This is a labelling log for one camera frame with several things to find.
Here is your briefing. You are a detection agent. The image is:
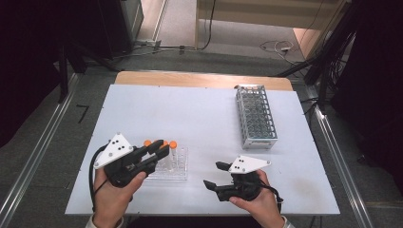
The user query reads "black curtain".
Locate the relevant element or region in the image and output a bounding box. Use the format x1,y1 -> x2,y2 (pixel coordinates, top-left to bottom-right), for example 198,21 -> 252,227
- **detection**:
0,0 -> 99,148
331,0 -> 403,194

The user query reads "hand-held gripper cable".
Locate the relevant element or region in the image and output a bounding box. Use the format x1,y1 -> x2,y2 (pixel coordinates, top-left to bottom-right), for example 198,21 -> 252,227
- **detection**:
88,143 -> 110,213
258,180 -> 284,214

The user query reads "left hand-held gripper cable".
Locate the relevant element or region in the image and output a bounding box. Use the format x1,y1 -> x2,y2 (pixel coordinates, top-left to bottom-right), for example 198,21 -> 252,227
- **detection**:
88,143 -> 110,213

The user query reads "wooden table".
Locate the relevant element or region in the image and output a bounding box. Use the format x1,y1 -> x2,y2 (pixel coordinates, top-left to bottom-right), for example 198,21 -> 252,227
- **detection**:
113,70 -> 294,92

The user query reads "beige wooden cabinet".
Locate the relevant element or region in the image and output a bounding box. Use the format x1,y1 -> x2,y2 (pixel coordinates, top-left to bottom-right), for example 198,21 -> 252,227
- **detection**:
194,0 -> 353,50

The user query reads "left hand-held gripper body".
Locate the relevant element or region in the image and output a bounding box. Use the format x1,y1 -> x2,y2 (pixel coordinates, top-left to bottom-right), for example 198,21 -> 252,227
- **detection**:
93,132 -> 159,188

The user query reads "grey floor cable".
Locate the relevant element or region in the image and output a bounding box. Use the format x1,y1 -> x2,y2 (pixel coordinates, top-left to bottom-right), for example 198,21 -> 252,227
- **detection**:
110,44 -> 198,61

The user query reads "person's right hand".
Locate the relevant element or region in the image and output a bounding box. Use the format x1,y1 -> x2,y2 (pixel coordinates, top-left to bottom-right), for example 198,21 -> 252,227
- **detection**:
229,169 -> 285,221

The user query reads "person's left hand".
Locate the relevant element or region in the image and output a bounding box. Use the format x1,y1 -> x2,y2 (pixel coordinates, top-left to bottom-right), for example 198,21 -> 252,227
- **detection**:
92,167 -> 148,220

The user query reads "white coiled cable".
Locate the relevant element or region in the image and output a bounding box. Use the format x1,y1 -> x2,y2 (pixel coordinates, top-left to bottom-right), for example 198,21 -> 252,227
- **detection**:
259,39 -> 297,66

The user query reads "black metal stand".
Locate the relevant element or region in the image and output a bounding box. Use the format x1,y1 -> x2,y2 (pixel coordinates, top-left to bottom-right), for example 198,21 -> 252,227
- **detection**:
56,42 -> 123,105
275,0 -> 357,110

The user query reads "hanging black cable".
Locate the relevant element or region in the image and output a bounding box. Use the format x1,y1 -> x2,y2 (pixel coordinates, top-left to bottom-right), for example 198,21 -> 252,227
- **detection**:
196,0 -> 218,51

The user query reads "clear acrylic tube rack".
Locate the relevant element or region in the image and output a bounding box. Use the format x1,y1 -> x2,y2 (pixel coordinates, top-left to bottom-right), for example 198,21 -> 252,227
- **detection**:
145,143 -> 189,182

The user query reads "dark grey cabinet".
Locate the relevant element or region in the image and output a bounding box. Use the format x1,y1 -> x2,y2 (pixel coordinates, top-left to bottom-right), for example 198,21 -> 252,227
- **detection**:
94,0 -> 145,60

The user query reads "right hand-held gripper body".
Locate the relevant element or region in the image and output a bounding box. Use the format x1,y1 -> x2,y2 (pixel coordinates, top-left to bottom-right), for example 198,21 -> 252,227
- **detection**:
214,154 -> 273,203

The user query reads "metal wire tube rack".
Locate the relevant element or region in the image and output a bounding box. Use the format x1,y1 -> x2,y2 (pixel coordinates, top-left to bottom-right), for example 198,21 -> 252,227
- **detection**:
235,84 -> 278,150

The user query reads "light brown board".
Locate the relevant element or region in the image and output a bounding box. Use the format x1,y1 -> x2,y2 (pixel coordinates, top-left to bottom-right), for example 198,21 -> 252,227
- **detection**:
292,27 -> 318,60

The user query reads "right hand-held gripper cable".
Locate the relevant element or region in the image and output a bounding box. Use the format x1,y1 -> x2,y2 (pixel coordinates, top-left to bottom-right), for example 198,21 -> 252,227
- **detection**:
258,180 -> 284,214

